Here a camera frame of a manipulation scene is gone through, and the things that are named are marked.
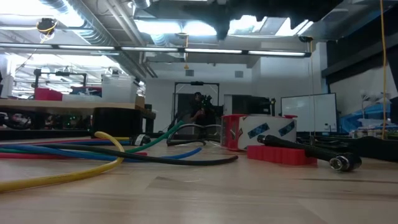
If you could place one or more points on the clear plastic storage container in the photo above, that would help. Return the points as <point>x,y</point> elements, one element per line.
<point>119,90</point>

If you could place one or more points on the black ratchet wrench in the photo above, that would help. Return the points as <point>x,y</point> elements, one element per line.
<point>311,152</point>

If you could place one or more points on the whiteboard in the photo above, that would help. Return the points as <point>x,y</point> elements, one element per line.
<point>323,105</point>

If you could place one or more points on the blue tarp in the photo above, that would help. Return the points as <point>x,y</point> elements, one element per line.
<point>373,113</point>

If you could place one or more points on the black and white cabinet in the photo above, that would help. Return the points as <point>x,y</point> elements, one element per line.
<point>258,104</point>

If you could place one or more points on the red storage box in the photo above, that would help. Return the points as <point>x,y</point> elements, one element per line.
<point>48,95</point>

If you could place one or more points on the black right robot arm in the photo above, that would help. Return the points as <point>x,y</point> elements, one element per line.
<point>295,7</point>

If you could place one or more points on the black gantry frame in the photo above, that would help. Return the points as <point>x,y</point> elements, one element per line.
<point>196,83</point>
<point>62,73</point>

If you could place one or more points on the wooden workbench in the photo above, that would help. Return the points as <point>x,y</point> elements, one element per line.
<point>62,105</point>

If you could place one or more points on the red socket bit holder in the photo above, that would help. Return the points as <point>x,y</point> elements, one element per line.
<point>280,155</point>

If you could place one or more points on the person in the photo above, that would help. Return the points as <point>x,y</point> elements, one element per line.
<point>202,115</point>

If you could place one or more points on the red dispenser with clear tape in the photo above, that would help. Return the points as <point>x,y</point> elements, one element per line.
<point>267,133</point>

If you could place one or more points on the black-framed clear safety glasses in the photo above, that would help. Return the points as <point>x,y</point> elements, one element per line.
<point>183,142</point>

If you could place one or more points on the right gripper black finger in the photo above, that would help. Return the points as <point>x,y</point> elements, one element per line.
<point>223,29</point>

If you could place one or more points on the long linear ceiling light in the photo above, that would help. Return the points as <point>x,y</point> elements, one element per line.
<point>280,53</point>

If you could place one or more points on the grey wall vent grille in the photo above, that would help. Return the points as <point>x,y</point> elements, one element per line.
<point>189,73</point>
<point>238,74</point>

